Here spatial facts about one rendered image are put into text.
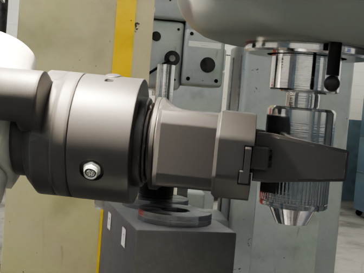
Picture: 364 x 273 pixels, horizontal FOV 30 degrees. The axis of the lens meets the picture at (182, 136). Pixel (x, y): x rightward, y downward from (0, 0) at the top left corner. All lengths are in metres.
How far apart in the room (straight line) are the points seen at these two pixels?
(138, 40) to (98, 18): 0.14
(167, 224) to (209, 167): 0.36
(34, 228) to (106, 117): 1.78
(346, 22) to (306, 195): 0.12
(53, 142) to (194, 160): 0.09
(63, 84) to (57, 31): 1.72
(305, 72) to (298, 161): 0.06
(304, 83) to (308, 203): 0.08
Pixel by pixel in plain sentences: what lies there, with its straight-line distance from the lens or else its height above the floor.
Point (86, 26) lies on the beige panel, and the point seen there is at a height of 1.47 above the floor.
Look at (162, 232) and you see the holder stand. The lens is 0.77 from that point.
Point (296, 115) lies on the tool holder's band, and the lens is 0.45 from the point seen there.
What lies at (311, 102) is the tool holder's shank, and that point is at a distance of 0.47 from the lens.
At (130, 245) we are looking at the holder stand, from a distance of 0.78.
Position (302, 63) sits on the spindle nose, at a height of 1.30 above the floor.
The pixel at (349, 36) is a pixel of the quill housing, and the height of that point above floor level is 1.31.
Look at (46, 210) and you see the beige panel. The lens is 2.20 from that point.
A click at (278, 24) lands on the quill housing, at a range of 0.41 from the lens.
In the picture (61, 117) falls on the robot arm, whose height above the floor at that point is 1.25.
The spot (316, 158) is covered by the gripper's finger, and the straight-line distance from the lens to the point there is 0.44.
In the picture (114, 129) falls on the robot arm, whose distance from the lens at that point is 0.44.
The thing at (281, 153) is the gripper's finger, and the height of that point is 1.24.
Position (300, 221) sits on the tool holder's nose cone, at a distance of 0.47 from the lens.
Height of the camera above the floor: 1.27
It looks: 3 degrees down
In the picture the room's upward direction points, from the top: 5 degrees clockwise
